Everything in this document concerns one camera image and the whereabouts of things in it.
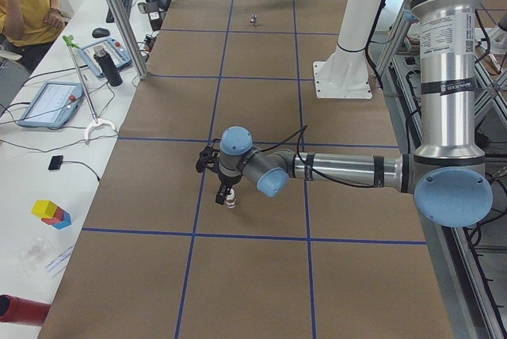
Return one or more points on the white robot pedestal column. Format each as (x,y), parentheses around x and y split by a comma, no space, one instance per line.
(344,75)

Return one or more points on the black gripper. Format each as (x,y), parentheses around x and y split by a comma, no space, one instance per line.
(225,180)

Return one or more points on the black water bottle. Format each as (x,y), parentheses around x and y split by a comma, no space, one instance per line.
(107,66)

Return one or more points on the red cylinder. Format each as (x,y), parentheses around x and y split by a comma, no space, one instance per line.
(23,311)

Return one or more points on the reacher grabber tool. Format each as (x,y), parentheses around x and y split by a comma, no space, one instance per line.
(97,121)

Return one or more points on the clear plastic bag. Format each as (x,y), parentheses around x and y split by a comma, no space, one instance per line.
(36,254)

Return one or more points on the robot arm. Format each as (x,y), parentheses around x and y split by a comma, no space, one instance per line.
(445,174)

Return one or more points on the person in yellow shirt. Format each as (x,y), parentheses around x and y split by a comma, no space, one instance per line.
(30,27)

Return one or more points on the stacked coloured blocks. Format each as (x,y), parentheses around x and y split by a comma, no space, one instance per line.
(51,214)

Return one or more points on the aluminium frame post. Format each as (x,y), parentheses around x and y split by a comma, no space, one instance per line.
(127,33)

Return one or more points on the near blue teach pendant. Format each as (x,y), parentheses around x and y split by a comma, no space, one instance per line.
(54,104)

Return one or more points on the PPR valve with white ends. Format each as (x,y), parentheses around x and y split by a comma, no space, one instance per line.
(231,199)

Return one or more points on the black computer mouse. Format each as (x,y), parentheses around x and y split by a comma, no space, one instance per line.
(100,33)

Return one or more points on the small chrome valve fitting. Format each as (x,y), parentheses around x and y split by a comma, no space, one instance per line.
(254,20)

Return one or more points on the small black device with cable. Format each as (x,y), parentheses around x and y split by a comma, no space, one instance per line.
(55,162)

